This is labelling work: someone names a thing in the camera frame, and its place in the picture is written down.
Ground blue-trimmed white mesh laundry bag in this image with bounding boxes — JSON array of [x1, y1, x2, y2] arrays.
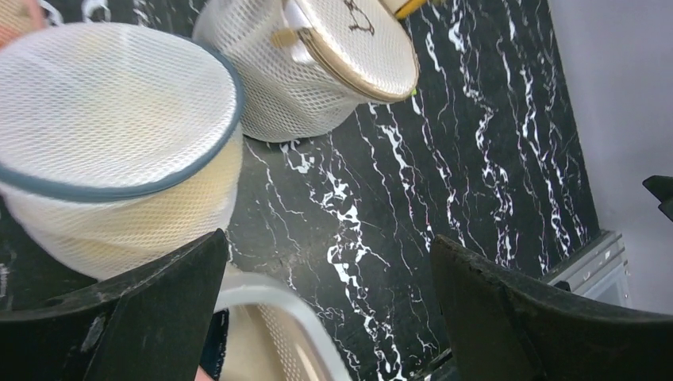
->
[[1, 23, 245, 279]]

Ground aluminium table edge rail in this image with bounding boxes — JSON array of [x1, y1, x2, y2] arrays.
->
[[544, 231, 633, 308]]

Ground beige-trimmed white mesh laundry bag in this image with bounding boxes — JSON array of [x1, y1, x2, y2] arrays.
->
[[192, 0, 419, 143]]

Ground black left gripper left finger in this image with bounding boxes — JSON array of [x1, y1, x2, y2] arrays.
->
[[1, 230, 228, 380]]

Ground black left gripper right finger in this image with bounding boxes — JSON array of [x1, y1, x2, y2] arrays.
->
[[430, 235, 672, 380]]

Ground cream round drawer cabinet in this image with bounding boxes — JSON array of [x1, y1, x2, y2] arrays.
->
[[381, 0, 429, 20]]

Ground cream plastic laundry basket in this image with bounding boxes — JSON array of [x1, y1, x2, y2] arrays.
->
[[215, 265, 351, 380]]

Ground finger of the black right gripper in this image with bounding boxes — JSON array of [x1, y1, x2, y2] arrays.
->
[[642, 175, 673, 221]]

